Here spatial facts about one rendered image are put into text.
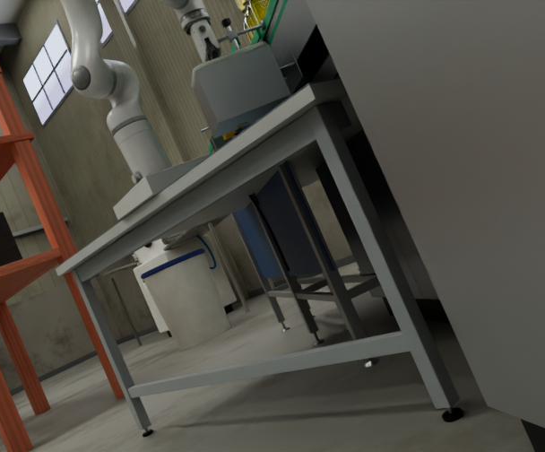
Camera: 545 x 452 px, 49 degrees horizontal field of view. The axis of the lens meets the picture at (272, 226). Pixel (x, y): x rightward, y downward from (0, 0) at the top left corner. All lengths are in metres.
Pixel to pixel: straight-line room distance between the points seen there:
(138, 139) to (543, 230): 1.38
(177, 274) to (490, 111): 4.28
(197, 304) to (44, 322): 5.81
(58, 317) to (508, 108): 10.05
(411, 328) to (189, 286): 3.69
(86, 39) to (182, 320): 3.28
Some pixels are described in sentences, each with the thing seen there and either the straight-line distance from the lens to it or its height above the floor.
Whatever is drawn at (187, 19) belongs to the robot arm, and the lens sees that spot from 1.78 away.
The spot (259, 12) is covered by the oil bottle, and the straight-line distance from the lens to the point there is 2.05.
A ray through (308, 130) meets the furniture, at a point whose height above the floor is 0.68.
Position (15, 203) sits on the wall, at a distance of 10.82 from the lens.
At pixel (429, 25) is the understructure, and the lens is 0.75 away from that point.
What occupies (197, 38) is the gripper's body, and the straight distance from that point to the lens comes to 1.75.
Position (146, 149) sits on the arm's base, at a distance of 1.86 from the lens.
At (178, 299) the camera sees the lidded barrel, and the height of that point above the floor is 0.39.
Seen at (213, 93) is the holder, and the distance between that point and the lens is 1.67.
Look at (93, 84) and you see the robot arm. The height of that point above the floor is 1.13.
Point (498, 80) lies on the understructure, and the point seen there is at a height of 0.54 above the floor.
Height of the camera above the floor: 0.48
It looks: 2 degrees up
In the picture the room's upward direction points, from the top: 24 degrees counter-clockwise
